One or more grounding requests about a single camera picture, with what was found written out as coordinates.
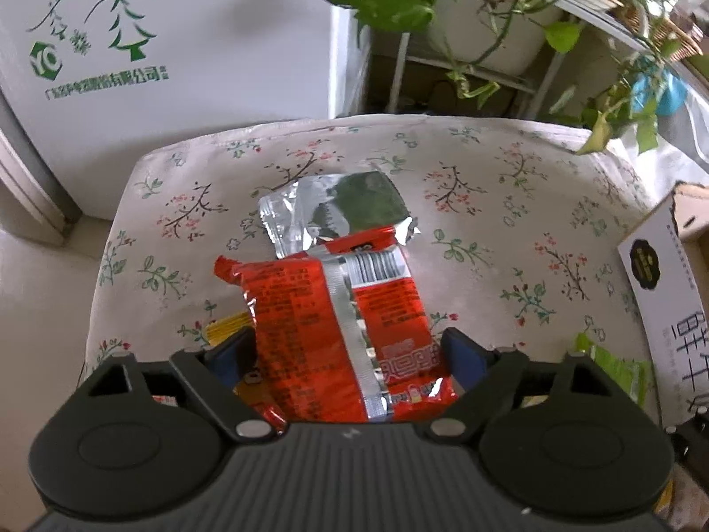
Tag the floral tablecloth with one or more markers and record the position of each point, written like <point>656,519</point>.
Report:
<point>498,221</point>

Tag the green snack packet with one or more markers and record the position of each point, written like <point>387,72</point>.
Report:
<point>620,371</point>

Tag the red snack packet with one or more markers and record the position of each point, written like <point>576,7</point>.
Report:
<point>299,316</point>

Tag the beige door frame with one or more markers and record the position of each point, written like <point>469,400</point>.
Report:
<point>33,188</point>

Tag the white mesh cloth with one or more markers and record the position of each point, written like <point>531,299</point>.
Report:
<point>692,138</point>

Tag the blue plastic container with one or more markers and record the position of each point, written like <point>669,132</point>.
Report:
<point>671,94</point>

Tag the white metal plant rack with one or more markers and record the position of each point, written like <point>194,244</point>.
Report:
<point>545,88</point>

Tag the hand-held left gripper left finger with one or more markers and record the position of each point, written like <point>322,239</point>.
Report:
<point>235,356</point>

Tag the white cardboard box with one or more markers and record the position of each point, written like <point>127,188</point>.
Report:
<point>664,288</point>

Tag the white refrigerator with green print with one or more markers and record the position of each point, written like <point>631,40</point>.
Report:
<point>221,66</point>

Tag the silver snack packet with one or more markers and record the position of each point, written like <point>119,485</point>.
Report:
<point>310,205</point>

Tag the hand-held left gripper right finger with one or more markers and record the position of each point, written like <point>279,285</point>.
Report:
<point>464,359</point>

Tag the wicker basket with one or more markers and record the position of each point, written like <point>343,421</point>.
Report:
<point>676,33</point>

